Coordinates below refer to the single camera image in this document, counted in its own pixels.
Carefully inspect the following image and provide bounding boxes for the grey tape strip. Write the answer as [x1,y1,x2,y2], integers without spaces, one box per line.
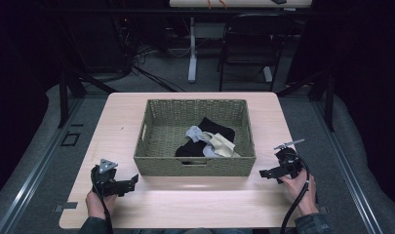
[53,201,79,214]

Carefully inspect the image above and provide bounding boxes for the light blue sock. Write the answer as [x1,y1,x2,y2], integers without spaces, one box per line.
[185,125,219,159]

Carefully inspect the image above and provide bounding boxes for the olive woven basket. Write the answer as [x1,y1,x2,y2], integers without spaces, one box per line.
[133,98,257,177]

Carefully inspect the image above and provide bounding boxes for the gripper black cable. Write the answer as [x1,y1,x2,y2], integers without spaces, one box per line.
[92,183,115,234]
[279,151,312,234]

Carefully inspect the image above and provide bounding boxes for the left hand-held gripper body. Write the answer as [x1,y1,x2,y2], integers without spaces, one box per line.
[90,158,131,198]

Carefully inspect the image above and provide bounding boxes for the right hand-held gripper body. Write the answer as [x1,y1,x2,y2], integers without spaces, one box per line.
[273,138,306,179]

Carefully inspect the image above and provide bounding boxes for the black metal stand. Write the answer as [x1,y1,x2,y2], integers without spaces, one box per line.
[56,62,119,129]
[276,66,336,133]

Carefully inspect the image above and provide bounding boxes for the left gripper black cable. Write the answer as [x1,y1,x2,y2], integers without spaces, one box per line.
[92,183,115,234]

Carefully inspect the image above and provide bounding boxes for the person's left hand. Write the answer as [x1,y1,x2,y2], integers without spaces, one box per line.
[85,189,118,220]

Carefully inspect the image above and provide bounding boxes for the person's right hand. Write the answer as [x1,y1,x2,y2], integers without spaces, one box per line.
[279,169,320,216]

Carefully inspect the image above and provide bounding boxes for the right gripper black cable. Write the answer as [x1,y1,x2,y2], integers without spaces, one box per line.
[279,151,312,234]

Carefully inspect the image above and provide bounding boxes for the black floor cables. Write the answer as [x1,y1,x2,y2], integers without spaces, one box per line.
[115,18,187,94]

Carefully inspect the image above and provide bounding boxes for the white desk leg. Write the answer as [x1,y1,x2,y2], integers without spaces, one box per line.
[187,16,199,84]
[262,65,274,83]

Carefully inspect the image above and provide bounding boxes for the black folding chair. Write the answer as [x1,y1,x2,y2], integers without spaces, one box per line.
[217,13,296,93]

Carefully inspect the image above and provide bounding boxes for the cream sock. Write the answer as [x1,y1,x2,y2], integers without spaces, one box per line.
[203,131,242,159]

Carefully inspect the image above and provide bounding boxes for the black cloth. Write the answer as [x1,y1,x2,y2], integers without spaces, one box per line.
[175,117,236,158]

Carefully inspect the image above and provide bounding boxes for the black tape square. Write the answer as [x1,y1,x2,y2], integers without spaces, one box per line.
[59,123,85,147]

